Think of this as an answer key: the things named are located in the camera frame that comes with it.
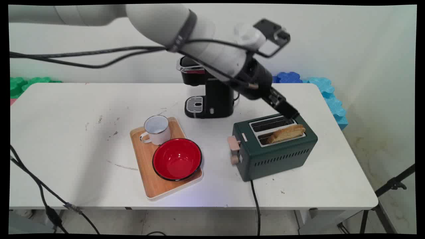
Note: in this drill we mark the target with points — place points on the blue foam mat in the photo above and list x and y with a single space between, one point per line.
289 77

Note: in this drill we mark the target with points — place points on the red enamel bowl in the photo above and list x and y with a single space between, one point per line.
177 159

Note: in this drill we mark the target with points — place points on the black tripod stand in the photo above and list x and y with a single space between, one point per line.
385 196

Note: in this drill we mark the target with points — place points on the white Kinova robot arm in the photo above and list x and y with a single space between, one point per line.
156 20

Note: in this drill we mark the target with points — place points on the dark green toaster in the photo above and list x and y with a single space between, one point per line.
275 156

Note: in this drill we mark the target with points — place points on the black coffee machine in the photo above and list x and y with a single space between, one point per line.
212 99

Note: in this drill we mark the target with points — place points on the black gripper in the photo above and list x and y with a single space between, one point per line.
255 79

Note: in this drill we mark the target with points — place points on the cyan foam mat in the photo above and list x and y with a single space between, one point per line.
332 99

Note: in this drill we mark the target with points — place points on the toast bread slice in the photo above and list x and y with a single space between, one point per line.
287 133

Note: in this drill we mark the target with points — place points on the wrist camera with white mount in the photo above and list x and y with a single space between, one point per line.
265 33

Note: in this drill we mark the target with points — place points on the white enamel mug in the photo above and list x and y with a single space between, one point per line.
157 131

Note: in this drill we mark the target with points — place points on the grey table leg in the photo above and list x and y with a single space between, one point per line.
318 220

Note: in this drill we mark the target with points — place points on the beige toaster lever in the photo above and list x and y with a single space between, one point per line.
234 142

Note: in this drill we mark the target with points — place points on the wooden serving tray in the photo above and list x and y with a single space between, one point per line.
149 172

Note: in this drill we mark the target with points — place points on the green foam mat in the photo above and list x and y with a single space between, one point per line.
26 85

